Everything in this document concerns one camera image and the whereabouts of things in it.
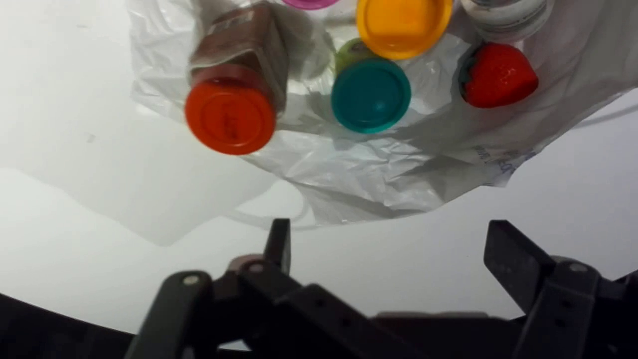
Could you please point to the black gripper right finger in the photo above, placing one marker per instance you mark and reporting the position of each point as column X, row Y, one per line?
column 570, row 305

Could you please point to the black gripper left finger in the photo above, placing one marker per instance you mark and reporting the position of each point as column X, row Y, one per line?
column 265, row 311

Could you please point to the brown bottle orange cap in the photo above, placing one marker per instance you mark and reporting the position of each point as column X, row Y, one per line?
column 229, row 112

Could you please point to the teal lid dough tub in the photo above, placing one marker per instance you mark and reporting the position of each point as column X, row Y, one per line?
column 371, row 96

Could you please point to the pink lid dough tub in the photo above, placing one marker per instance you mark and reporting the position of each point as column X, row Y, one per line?
column 309, row 2

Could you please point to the orange lid dough tub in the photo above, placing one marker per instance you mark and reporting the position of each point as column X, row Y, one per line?
column 401, row 26

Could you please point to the white plastic bag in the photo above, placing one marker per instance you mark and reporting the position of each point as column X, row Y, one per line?
column 371, row 172

